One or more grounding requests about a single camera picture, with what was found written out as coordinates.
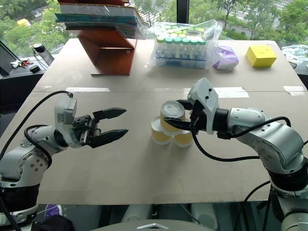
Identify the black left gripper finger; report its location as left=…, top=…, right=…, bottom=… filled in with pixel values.
left=92, top=107, right=128, bottom=126
left=85, top=128, right=129, bottom=149

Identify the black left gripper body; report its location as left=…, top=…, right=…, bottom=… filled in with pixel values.
left=71, top=115, right=102, bottom=146

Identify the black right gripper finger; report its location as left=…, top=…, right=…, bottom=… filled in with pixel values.
left=176, top=99, right=193, bottom=112
left=164, top=118, right=193, bottom=129

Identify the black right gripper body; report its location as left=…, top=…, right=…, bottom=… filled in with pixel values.
left=189, top=99, right=208, bottom=132

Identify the stack of wrapped books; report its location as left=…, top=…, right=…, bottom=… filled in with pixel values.
left=54, top=0, right=147, bottom=40

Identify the long white tape strip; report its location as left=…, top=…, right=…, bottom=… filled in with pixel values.
left=65, top=87, right=111, bottom=93

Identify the wide white tape strip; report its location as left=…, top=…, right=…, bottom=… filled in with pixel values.
left=182, top=87, right=250, bottom=98

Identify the plastic bag of sample tubes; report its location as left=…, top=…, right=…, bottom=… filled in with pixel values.
left=145, top=19, right=223, bottom=71

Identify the red-brown wooden book stand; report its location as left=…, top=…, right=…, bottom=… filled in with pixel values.
left=76, top=29, right=138, bottom=77

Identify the purple and white soft pack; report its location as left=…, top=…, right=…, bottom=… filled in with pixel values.
left=211, top=45, right=240, bottom=71

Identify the black side desk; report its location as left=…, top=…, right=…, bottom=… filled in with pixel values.
left=0, top=57, right=53, bottom=118

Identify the grey rounded shape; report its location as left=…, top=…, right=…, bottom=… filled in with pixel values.
left=119, top=204, right=155, bottom=223
left=191, top=204, right=220, bottom=230

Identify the yellow box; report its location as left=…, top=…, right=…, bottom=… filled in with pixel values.
left=245, top=45, right=278, bottom=68

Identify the red key bunch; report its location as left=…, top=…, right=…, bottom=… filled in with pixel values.
left=10, top=59, right=34, bottom=68

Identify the purple cloth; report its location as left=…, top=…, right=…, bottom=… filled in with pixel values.
left=44, top=204, right=64, bottom=218

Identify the short white tape strip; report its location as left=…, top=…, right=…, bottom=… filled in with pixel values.
left=283, top=85, right=308, bottom=96

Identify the black rounded shape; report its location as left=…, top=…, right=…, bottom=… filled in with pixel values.
left=30, top=215, right=76, bottom=231

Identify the crumpled clear plastic bag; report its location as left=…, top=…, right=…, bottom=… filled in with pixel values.
left=281, top=44, right=308, bottom=70

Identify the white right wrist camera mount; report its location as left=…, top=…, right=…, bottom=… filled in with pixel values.
left=187, top=77, right=219, bottom=134

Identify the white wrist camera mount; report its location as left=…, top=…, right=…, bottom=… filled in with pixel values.
left=187, top=77, right=219, bottom=134
left=54, top=97, right=78, bottom=148

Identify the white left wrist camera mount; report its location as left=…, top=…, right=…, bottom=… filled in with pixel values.
left=54, top=97, right=78, bottom=148

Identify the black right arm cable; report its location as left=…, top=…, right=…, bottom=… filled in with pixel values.
left=192, top=116, right=292, bottom=161

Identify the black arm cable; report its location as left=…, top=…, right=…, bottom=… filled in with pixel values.
left=192, top=116, right=292, bottom=161
left=0, top=90, right=74, bottom=169

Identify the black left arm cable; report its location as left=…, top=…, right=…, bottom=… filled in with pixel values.
left=0, top=90, right=74, bottom=169

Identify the thin black cable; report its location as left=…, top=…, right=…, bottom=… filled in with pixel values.
left=242, top=180, right=272, bottom=208

